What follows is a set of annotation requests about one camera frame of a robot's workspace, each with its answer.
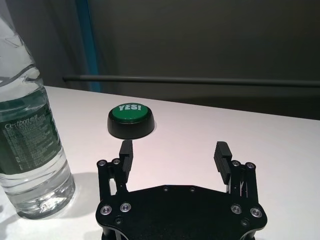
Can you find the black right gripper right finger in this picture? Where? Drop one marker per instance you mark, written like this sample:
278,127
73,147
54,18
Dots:
222,162

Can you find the blue vertical window strip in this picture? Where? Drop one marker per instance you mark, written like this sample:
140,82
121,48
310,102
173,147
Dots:
91,50

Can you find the clear water bottle green label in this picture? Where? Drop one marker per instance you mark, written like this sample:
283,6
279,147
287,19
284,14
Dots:
32,140

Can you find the green YES button black base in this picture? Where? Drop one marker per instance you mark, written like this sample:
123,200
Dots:
130,122

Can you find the grey horizontal rail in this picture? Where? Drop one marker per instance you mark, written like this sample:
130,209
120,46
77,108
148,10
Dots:
175,80

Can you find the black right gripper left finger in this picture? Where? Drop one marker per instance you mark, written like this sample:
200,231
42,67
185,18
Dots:
126,162

